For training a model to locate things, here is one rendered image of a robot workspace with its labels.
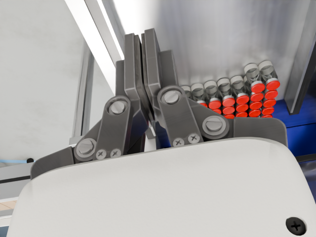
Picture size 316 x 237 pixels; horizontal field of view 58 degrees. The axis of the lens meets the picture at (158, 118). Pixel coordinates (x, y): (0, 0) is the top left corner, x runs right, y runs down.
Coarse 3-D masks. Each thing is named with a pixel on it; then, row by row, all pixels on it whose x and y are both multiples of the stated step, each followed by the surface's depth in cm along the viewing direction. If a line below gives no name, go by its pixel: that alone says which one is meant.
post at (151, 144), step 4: (148, 140) 59; (152, 140) 59; (156, 140) 60; (148, 144) 59; (152, 144) 58; (156, 144) 58; (160, 144) 65; (144, 148) 58; (148, 148) 58; (152, 148) 58; (156, 148) 58; (160, 148) 64
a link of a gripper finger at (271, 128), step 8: (232, 120) 12; (240, 120) 12; (248, 120) 11; (256, 120) 11; (264, 120) 11; (272, 120) 11; (280, 120) 11; (232, 128) 12; (240, 128) 11; (248, 128) 11; (256, 128) 11; (264, 128) 11; (272, 128) 11; (280, 128) 11; (232, 136) 11; (240, 136) 11; (248, 136) 11; (256, 136) 11; (264, 136) 11; (272, 136) 11; (280, 136) 11
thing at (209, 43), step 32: (128, 0) 35; (160, 0) 36; (192, 0) 36; (224, 0) 36; (256, 0) 36; (288, 0) 37; (128, 32) 39; (160, 32) 40; (192, 32) 40; (224, 32) 40; (256, 32) 41; (288, 32) 41; (192, 64) 45; (224, 64) 45; (288, 64) 47; (288, 96) 52
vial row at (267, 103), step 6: (234, 96) 49; (264, 96) 47; (252, 102) 47; (258, 102) 47; (264, 102) 47; (270, 102) 47; (222, 108) 48; (228, 108) 47; (234, 108) 48; (240, 108) 48; (246, 108) 48; (252, 108) 48; (258, 108) 48
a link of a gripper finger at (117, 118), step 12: (120, 96) 13; (108, 108) 13; (120, 108) 12; (132, 108) 12; (108, 120) 12; (120, 120) 12; (132, 120) 12; (108, 132) 12; (120, 132) 11; (96, 144) 11; (108, 144) 11; (120, 144) 11; (144, 144) 14; (96, 156) 11; (108, 156) 11
